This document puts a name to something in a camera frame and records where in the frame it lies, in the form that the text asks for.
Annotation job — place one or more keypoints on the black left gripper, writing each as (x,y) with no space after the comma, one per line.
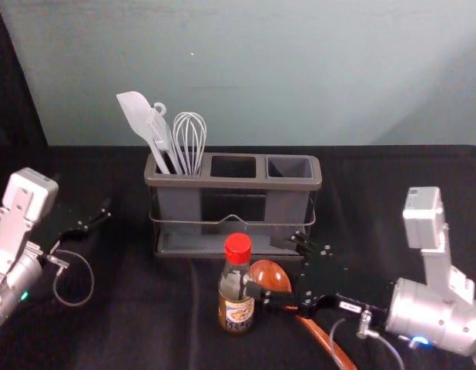
(61,225)

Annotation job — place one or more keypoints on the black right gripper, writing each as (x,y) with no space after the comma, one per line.
(326,281)

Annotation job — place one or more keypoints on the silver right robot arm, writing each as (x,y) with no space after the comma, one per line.
(430,308)

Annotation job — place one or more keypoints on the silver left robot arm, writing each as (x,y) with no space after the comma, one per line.
(18,216)

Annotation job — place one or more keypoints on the brown wooden spoon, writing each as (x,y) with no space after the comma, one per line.
(274,279)

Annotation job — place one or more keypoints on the sauce bottle with red cap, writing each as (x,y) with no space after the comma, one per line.
(232,285)

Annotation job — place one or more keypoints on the grey plastic bin insert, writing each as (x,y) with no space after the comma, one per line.
(286,204)
(178,210)

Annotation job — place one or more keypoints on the dark drip tray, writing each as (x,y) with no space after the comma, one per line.
(199,244)

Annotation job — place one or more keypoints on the black rack with steel bars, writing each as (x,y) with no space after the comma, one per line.
(207,183)

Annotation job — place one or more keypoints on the grey plastic spatula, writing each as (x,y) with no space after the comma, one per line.
(136,112)

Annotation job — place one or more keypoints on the black table cloth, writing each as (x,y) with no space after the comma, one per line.
(145,327)

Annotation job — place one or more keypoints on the grey plastic whisk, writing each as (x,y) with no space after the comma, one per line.
(190,135)

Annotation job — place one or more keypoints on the black hanging side curtain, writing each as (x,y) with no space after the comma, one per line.
(11,96)

